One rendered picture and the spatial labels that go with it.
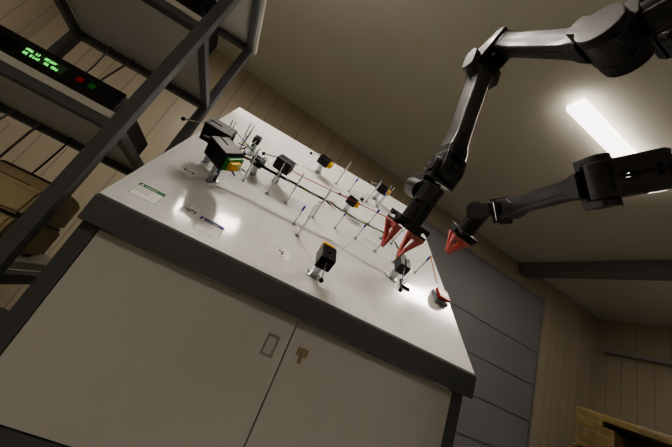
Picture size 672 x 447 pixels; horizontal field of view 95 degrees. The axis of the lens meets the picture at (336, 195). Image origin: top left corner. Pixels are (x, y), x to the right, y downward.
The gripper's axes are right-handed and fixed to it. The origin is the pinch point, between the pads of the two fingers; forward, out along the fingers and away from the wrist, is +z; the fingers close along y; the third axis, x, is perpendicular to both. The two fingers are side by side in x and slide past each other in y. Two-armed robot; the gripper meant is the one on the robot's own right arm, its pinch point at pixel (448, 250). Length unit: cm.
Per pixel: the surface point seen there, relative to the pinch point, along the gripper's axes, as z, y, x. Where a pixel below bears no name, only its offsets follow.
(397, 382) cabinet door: 35.9, 27.8, -0.5
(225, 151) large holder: 10, 12, -80
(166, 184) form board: 26, 19, -88
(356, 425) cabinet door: 47, 37, -8
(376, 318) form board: 25.2, 21.8, -15.2
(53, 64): 12, 22, -125
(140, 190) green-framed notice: 27, 26, -90
